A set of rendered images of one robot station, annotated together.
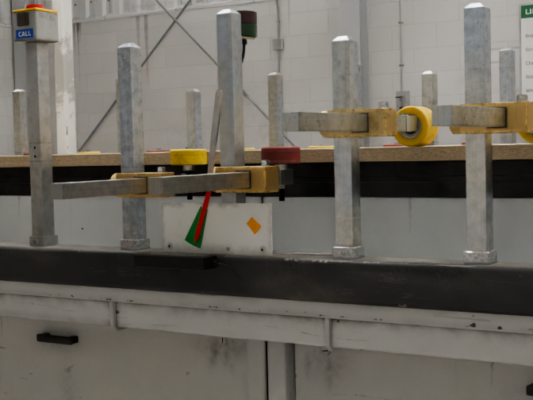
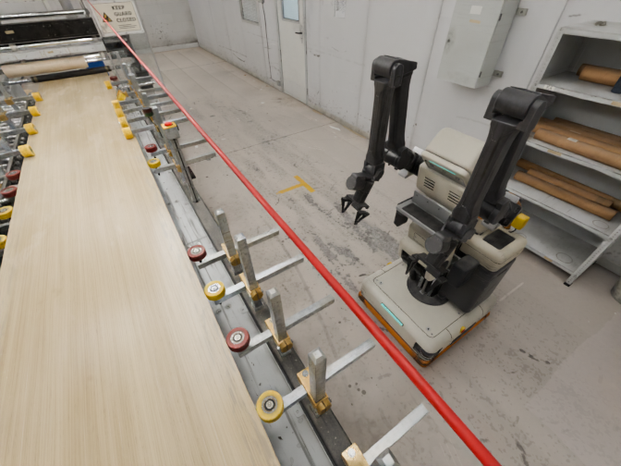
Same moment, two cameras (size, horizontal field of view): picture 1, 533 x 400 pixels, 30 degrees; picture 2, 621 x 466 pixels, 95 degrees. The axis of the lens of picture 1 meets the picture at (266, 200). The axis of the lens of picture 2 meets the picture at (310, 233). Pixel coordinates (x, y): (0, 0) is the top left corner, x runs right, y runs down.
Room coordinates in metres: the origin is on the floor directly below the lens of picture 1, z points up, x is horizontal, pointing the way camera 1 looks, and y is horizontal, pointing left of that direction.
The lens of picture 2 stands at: (3.27, 1.90, 1.85)
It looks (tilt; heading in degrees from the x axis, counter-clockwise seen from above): 43 degrees down; 207
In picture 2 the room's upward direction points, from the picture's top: 2 degrees counter-clockwise
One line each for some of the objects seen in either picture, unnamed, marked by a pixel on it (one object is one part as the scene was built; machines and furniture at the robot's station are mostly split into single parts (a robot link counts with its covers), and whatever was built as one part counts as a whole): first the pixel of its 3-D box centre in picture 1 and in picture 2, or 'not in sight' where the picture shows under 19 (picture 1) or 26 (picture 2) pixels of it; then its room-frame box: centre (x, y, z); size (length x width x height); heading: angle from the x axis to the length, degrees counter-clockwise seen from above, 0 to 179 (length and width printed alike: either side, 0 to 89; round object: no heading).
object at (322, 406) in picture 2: not in sight; (313, 390); (2.98, 1.75, 0.83); 0.14 x 0.06 x 0.05; 58
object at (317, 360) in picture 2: not in sight; (317, 387); (2.99, 1.77, 0.90); 0.04 x 0.04 x 0.48; 58
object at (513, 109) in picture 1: (491, 118); not in sight; (1.67, -0.38, 0.95); 0.14 x 0.06 x 0.05; 58
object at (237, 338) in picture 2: not in sight; (240, 344); (2.96, 1.45, 0.85); 0.08 x 0.08 x 0.11
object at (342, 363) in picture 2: not in sight; (323, 376); (2.93, 1.76, 0.82); 0.43 x 0.03 x 0.04; 148
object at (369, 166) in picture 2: not in sight; (379, 125); (2.21, 1.67, 1.40); 0.11 x 0.06 x 0.43; 58
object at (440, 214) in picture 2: not in sight; (426, 222); (2.18, 1.94, 0.99); 0.28 x 0.16 x 0.22; 59
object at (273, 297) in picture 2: not in sight; (279, 329); (2.86, 1.56, 0.88); 0.04 x 0.04 x 0.48; 58
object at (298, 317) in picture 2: not in sight; (288, 324); (2.80, 1.55, 0.80); 0.43 x 0.03 x 0.04; 148
